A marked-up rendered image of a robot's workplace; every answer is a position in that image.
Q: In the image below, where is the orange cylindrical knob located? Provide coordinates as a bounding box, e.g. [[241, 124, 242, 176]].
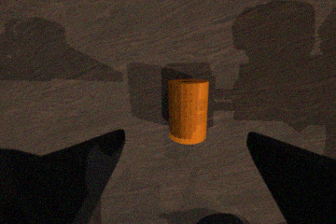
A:
[[168, 79, 209, 145]]

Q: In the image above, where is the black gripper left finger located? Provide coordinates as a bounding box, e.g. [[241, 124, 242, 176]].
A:
[[0, 129, 125, 224]]

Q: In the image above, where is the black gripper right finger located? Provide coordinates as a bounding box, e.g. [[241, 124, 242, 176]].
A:
[[246, 132, 336, 224]]

